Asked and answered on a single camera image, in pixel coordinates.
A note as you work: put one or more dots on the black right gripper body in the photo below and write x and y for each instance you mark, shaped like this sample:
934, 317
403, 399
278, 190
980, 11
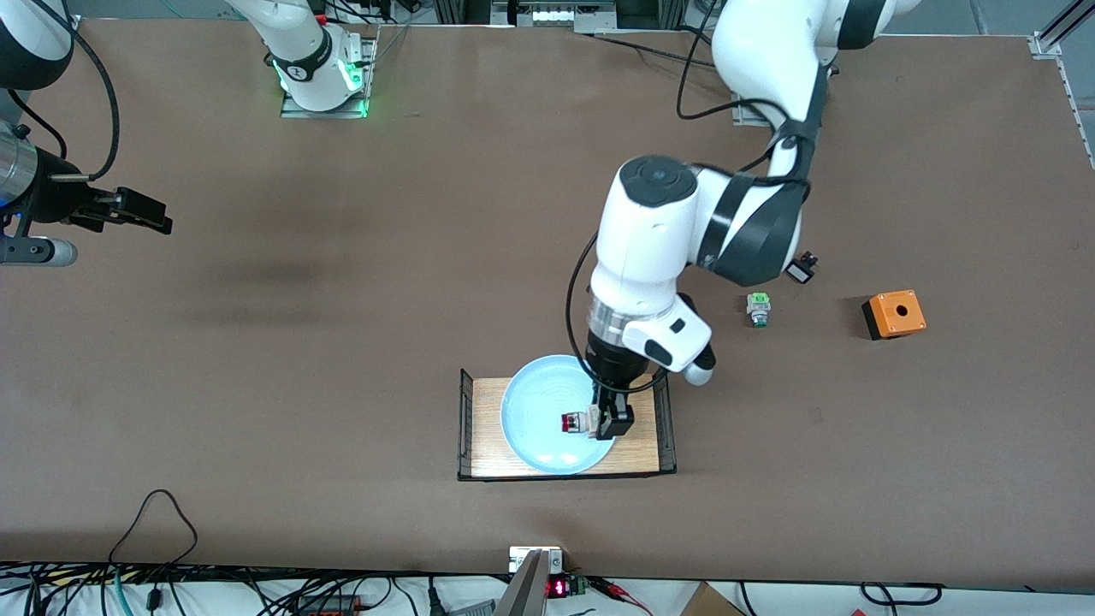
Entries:
58, 198

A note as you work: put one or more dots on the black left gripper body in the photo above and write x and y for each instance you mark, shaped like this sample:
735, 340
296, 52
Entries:
612, 366

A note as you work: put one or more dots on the red push button switch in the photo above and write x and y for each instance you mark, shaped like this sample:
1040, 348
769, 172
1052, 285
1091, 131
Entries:
571, 422

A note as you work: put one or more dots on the light blue round plate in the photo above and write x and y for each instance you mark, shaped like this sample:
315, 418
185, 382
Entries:
539, 428

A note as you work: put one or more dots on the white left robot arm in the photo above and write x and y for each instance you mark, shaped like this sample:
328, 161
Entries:
650, 231

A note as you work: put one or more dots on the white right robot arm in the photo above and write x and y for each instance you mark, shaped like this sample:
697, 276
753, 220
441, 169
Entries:
295, 34

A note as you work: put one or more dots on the red digit display board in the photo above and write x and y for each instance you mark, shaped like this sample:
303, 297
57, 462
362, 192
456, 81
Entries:
558, 589

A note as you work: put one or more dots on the grey aluminium profile bar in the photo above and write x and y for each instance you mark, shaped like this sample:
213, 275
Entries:
523, 590

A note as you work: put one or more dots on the brown cardboard piece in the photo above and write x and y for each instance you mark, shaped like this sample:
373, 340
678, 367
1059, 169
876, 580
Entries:
710, 603

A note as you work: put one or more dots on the grey box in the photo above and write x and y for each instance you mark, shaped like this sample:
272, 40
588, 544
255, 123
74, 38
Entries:
470, 609

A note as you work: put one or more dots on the orange power strip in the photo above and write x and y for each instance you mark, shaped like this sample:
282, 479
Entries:
329, 609

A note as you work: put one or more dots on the green push button switch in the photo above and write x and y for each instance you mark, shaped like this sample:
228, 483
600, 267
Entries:
758, 308

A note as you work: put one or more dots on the white metal bracket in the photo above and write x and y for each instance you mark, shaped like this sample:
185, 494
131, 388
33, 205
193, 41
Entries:
516, 558

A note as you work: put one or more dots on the black switch with white face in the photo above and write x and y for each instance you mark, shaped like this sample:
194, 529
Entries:
805, 272

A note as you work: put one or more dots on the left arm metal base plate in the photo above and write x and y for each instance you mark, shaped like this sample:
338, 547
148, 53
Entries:
744, 120

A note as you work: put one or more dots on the orange button enclosure box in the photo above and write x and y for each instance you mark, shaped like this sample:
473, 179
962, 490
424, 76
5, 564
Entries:
898, 312

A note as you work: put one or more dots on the aluminium frame with lights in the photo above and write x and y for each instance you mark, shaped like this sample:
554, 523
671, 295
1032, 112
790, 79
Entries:
552, 15

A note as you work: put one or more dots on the aluminium edge rail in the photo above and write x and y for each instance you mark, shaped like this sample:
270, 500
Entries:
1048, 44

